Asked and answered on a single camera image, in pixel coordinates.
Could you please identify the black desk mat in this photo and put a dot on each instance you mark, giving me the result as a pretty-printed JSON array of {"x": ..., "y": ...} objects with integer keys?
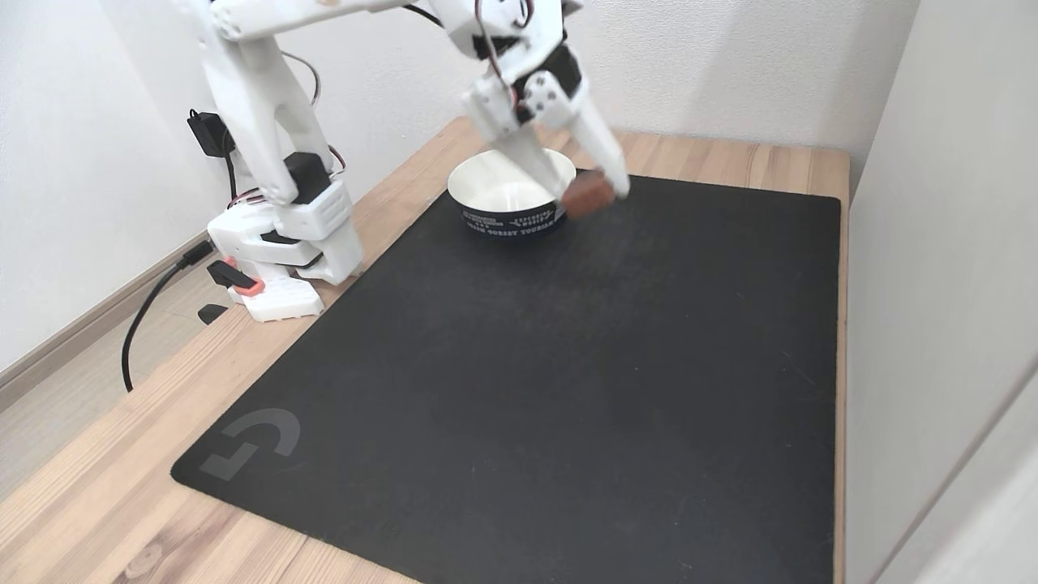
[{"x": 568, "y": 365}]

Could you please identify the black power adapter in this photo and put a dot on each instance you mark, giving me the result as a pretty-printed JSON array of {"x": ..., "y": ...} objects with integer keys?
[{"x": 209, "y": 131}]

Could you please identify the printed paper bowl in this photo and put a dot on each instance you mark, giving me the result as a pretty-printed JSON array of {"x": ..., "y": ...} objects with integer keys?
[{"x": 503, "y": 219}]

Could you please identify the black and orange table clamp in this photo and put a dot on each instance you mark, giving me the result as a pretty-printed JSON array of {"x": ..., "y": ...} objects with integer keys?
[{"x": 235, "y": 277}]

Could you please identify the textured block toy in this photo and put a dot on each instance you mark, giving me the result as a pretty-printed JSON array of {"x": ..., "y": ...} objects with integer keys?
[{"x": 585, "y": 196}]

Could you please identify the wooden baseboard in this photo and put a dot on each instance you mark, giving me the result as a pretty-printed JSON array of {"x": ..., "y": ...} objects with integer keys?
[{"x": 81, "y": 334}]

